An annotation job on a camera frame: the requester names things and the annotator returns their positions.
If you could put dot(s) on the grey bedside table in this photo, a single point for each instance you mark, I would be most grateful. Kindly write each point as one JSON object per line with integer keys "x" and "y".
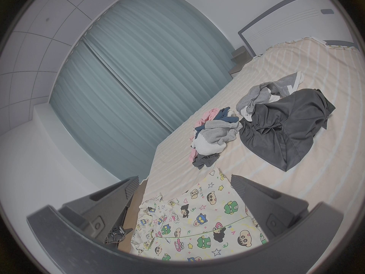
{"x": 241, "y": 60}

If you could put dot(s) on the grey and white garment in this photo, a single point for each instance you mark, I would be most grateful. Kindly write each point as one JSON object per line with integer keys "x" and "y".
{"x": 256, "y": 96}

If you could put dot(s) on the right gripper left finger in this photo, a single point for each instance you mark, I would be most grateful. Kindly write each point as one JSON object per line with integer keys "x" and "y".
{"x": 97, "y": 210}

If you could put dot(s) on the pile of clothes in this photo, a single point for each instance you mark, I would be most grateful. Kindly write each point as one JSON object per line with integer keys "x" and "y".
{"x": 214, "y": 135}

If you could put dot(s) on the blue-green curtain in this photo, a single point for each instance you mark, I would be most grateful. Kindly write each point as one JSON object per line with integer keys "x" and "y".
{"x": 156, "y": 53}
{"x": 94, "y": 110}

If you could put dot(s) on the bed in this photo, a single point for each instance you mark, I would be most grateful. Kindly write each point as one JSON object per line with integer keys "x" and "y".
{"x": 313, "y": 158}

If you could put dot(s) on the white printed pyjama top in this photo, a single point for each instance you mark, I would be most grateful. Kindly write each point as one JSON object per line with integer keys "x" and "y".
{"x": 199, "y": 224}

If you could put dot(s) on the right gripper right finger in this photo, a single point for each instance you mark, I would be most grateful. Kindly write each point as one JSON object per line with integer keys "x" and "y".
{"x": 271, "y": 207}

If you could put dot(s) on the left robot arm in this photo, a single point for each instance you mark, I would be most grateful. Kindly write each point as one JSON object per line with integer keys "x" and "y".
{"x": 114, "y": 234}

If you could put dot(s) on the black garment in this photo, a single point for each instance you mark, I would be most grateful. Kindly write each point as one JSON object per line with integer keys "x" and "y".
{"x": 285, "y": 124}

